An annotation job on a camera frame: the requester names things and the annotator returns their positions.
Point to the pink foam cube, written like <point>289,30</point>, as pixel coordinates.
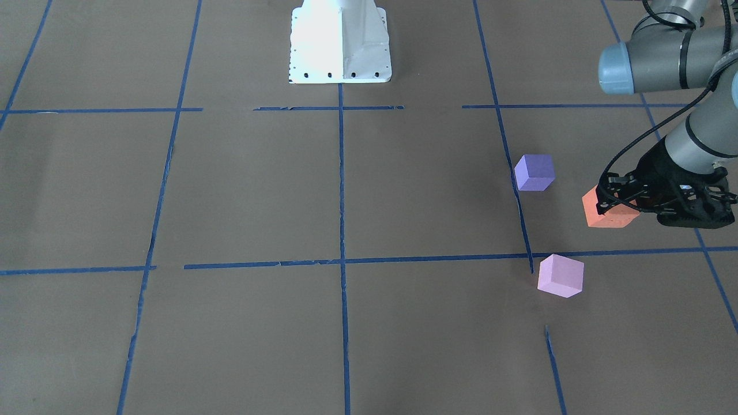
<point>559,275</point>

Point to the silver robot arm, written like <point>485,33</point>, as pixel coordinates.
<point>669,49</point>

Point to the orange foam cube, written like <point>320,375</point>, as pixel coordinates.
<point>619,216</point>

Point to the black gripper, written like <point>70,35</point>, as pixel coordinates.
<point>655,168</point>

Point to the purple foam cube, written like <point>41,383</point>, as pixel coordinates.
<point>534,172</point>

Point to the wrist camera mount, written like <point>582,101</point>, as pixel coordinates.
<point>613,190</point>

